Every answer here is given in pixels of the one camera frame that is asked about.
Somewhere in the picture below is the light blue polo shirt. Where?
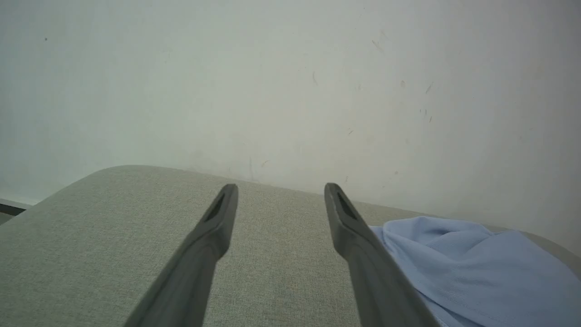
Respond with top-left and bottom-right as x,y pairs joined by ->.
370,216 -> 581,327

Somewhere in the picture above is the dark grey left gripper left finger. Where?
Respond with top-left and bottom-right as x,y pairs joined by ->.
123,183 -> 239,327

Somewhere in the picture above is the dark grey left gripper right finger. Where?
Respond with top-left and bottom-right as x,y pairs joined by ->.
324,183 -> 441,327

